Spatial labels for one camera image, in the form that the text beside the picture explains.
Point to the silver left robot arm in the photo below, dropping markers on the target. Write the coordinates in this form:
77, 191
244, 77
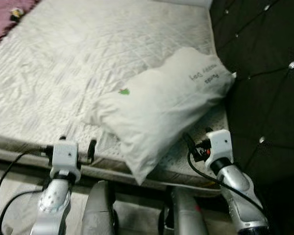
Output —
51, 205

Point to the white printed pillow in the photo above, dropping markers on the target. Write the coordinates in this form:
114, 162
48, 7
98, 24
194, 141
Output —
161, 107

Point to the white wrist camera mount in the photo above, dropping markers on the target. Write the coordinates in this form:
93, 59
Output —
64, 154
220, 144

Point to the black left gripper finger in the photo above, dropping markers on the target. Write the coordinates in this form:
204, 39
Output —
62, 138
91, 148

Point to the white quilted mattress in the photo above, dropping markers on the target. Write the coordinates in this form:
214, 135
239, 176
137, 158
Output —
88, 49

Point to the purple Mickey print blanket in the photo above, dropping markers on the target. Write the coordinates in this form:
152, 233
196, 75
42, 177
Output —
0, 24

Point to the black tufted headboard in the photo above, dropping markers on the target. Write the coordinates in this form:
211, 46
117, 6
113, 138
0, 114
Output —
264, 73

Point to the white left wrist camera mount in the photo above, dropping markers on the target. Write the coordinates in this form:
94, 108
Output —
64, 154

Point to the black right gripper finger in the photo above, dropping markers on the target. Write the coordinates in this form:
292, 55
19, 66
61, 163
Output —
208, 130
188, 140

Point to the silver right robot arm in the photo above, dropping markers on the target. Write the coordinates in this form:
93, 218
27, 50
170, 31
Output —
235, 186

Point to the grey left robot leg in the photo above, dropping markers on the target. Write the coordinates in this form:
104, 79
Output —
99, 210

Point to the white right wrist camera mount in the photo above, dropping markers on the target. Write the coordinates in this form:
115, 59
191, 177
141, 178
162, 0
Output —
220, 144

